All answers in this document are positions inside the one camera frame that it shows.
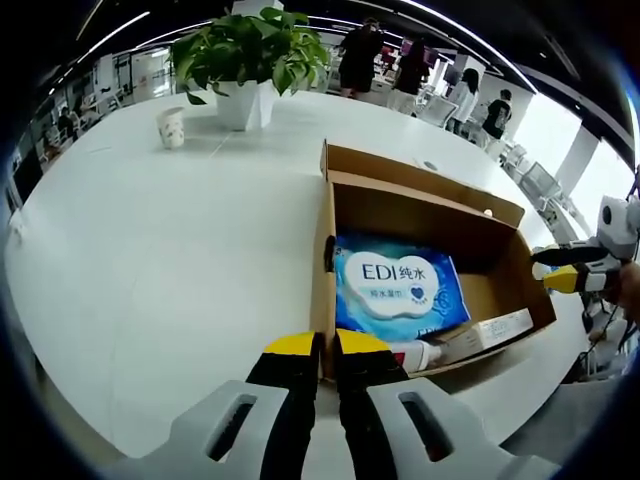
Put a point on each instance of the brown cardboard shoe box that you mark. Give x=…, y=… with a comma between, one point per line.
x=500, y=250

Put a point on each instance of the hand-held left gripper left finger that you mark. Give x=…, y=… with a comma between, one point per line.
x=295, y=410

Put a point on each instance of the row of white office chairs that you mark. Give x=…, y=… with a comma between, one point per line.
x=537, y=182

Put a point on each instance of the small white bottle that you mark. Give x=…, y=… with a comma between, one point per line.
x=420, y=356

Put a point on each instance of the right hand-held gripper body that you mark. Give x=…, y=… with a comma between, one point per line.
x=622, y=225

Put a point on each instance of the person's right hand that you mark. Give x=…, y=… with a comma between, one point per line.
x=631, y=295

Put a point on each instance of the white paper cup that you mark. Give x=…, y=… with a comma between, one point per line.
x=171, y=129

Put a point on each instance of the green potted plant white pot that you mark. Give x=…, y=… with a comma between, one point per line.
x=245, y=50

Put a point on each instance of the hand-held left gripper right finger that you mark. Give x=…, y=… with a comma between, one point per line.
x=370, y=425

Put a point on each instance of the long white carton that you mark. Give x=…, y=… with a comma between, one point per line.
x=490, y=330

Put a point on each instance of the blue wet wipes pack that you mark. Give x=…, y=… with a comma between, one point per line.
x=395, y=290

